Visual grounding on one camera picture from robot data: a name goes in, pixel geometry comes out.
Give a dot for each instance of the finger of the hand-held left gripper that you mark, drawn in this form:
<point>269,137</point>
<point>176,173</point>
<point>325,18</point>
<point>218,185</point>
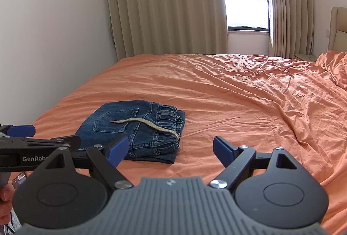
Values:
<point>67,140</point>
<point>20,130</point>

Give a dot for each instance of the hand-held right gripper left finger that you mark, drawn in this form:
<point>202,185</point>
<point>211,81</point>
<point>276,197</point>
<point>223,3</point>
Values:
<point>117,151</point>

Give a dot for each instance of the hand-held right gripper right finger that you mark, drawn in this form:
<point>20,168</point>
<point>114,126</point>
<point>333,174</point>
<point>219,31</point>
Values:
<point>223,149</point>

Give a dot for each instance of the blue denim pants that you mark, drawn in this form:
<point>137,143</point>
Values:
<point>130,126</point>

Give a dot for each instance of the person's left hand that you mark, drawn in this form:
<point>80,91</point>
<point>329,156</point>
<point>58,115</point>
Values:
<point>5,193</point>

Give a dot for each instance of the orange bed sheet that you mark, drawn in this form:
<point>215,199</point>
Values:
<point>230,94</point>

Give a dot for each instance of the beige nightstand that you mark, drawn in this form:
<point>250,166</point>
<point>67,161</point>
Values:
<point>306,57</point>

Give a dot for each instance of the beige curtain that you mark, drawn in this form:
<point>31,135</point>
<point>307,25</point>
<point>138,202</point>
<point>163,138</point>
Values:
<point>290,7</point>
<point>162,1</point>

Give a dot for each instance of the beige padded headboard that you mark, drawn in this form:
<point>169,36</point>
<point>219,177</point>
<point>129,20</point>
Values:
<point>338,28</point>

